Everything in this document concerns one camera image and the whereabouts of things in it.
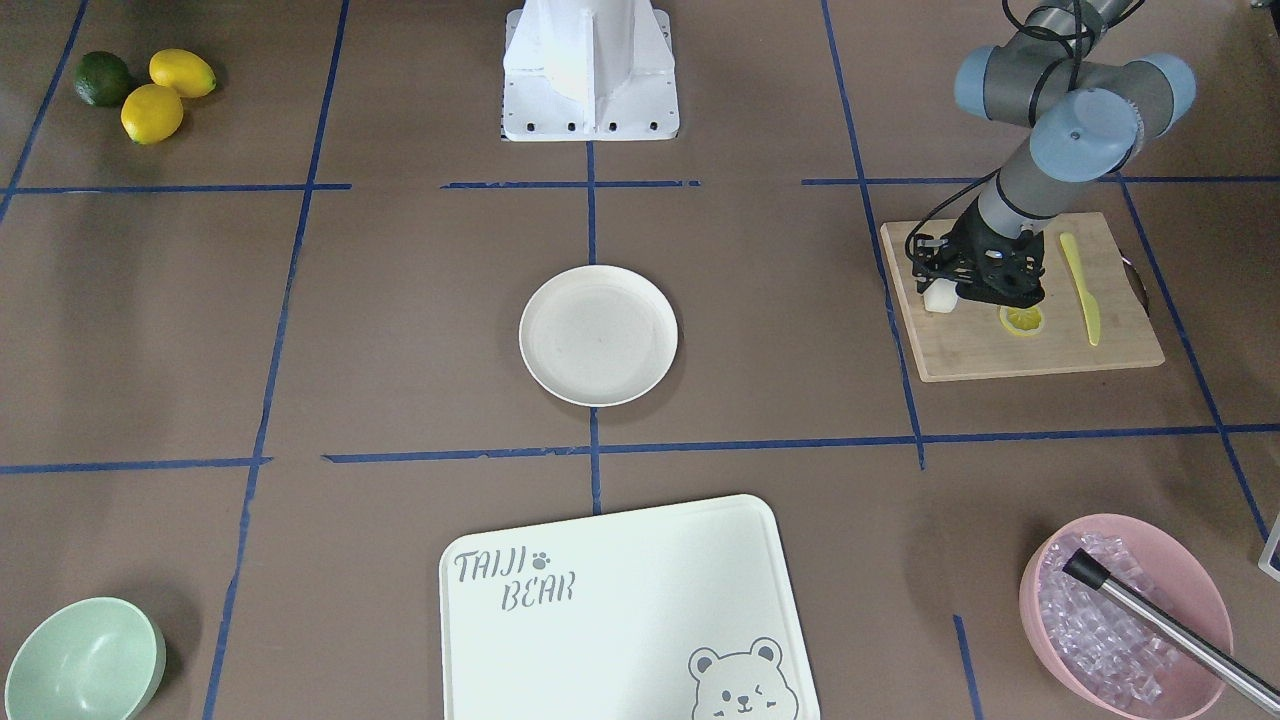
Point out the yellow lemon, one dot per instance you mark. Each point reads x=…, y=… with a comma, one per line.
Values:
x=152, y=113
x=187, y=73

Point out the green lime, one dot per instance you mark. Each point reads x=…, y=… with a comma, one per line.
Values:
x=102, y=80

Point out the white round plate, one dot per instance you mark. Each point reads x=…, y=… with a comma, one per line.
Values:
x=598, y=335

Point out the white wire cup rack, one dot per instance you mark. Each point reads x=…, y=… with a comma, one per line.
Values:
x=1268, y=561

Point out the pink bowl with ice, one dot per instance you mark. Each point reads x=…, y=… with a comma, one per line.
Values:
x=1101, y=652

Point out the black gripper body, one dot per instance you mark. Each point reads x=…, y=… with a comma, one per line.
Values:
x=966, y=248

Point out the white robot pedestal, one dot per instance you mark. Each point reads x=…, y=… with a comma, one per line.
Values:
x=589, y=71

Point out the yellow plastic knife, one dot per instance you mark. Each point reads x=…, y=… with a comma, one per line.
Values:
x=1091, y=313

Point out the metal black-tipped pestle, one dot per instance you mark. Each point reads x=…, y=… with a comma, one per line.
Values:
x=1090, y=572

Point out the mint green bowl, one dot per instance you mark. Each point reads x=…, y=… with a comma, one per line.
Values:
x=100, y=658

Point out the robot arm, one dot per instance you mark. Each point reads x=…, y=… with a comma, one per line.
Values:
x=1085, y=120

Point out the lemon slice near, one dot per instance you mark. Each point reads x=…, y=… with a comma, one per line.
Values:
x=1021, y=321

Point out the cream bear tray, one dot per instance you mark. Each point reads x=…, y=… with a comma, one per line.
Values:
x=683, y=611

